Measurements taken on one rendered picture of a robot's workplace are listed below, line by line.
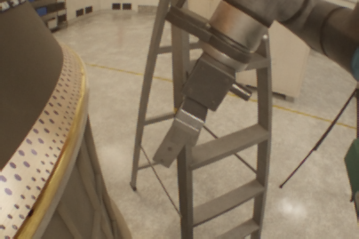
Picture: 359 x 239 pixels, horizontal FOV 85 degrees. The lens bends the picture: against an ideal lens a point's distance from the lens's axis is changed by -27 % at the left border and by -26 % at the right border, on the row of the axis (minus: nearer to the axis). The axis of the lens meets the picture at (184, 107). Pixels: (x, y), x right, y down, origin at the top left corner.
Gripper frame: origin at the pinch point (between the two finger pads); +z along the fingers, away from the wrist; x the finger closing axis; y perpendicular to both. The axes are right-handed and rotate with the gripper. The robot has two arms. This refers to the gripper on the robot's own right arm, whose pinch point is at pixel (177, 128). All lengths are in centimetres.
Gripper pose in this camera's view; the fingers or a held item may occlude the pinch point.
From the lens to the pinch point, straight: 40.1
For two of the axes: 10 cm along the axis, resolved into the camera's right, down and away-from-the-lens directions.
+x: 1.8, -4.0, 9.0
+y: 8.7, 4.9, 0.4
